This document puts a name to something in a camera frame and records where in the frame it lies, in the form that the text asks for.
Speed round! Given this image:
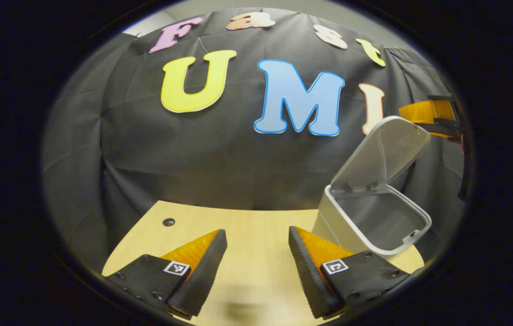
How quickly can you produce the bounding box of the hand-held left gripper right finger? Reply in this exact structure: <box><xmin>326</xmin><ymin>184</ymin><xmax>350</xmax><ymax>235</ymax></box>
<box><xmin>288</xmin><ymin>225</ymin><xmax>413</xmax><ymax>320</ymax></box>

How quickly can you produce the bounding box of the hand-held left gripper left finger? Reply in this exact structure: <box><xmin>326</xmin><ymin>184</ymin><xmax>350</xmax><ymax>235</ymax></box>
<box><xmin>105</xmin><ymin>229</ymin><xmax>228</xmax><ymax>320</ymax></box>

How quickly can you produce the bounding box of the white desktop garbage bin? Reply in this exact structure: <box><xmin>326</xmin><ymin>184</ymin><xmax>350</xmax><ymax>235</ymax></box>
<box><xmin>313</xmin><ymin>115</ymin><xmax>433</xmax><ymax>261</ymax></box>

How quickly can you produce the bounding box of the light wooden desktop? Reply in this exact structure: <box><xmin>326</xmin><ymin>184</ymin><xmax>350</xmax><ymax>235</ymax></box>
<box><xmin>102</xmin><ymin>201</ymin><xmax>425</xmax><ymax>326</ymax></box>

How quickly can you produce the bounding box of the black backdrop cloth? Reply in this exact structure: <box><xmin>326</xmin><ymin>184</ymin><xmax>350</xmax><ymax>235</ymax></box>
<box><xmin>41</xmin><ymin>7</ymin><xmax>474</xmax><ymax>272</ymax></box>

